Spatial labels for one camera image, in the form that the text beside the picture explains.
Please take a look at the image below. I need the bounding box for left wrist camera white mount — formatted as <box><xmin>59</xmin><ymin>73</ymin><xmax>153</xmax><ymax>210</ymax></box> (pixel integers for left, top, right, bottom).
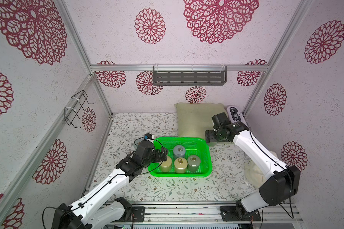
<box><xmin>143</xmin><ymin>133</ymin><xmax>156</xmax><ymax>141</ymax></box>

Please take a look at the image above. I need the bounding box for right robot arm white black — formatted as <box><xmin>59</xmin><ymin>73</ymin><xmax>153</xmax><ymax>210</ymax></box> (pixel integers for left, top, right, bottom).
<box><xmin>205</xmin><ymin>113</ymin><xmax>301</xmax><ymax>219</ymax></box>

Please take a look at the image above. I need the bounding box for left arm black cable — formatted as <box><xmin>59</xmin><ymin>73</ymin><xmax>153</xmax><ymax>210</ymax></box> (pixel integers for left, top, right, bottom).
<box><xmin>41</xmin><ymin>136</ymin><xmax>164</xmax><ymax>229</ymax></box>

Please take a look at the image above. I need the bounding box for white plush seal toy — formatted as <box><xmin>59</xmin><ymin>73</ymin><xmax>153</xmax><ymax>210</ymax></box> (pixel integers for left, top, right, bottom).
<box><xmin>244</xmin><ymin>151</ymin><xmax>277</xmax><ymax>189</ymax></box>

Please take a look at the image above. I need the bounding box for grey metal wall shelf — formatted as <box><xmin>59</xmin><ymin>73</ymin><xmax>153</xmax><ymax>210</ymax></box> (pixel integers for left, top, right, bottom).
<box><xmin>152</xmin><ymin>66</ymin><xmax>227</xmax><ymax>86</ymax></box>

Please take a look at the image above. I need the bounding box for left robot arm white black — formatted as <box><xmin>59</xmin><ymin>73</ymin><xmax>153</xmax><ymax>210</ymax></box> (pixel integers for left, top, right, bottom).
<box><xmin>51</xmin><ymin>140</ymin><xmax>168</xmax><ymax>229</ymax></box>

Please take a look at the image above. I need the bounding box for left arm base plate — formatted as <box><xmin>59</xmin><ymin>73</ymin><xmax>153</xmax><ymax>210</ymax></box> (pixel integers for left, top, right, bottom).
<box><xmin>118</xmin><ymin>207</ymin><xmax>145</xmax><ymax>222</ymax></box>

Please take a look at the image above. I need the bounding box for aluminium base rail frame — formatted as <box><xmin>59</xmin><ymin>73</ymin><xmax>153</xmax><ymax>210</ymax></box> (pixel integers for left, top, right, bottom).
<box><xmin>102</xmin><ymin>202</ymin><xmax>306</xmax><ymax>229</ymax></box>

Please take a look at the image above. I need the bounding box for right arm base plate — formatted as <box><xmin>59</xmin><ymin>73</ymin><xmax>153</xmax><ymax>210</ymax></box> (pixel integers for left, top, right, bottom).
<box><xmin>220</xmin><ymin>206</ymin><xmax>261</xmax><ymax>222</ymax></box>

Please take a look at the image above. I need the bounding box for green linen cushion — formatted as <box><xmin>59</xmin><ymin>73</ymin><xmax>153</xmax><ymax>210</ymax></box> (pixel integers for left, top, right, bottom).
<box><xmin>175</xmin><ymin>103</ymin><xmax>226</xmax><ymax>139</ymax></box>

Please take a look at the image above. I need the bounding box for black wire wall rack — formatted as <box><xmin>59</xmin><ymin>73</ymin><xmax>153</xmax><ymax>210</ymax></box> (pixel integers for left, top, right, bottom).
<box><xmin>64</xmin><ymin>90</ymin><xmax>94</xmax><ymax>129</ymax></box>

